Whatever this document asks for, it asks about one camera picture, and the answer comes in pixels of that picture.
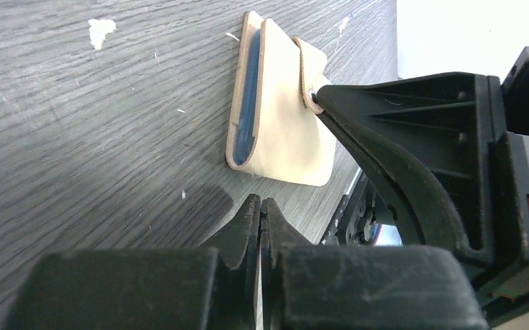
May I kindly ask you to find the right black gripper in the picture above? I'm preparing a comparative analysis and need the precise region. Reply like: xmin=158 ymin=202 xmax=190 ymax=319
xmin=316 ymin=47 xmax=529 ymax=319

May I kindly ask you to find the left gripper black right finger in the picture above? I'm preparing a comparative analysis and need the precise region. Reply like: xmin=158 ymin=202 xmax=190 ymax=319
xmin=261 ymin=198 xmax=488 ymax=329

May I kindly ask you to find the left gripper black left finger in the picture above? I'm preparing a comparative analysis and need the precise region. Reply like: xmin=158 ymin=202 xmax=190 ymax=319
xmin=5 ymin=195 xmax=261 ymax=329

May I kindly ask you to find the beige leather card holder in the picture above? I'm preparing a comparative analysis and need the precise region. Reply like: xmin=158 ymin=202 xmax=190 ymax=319
xmin=226 ymin=11 xmax=336 ymax=186

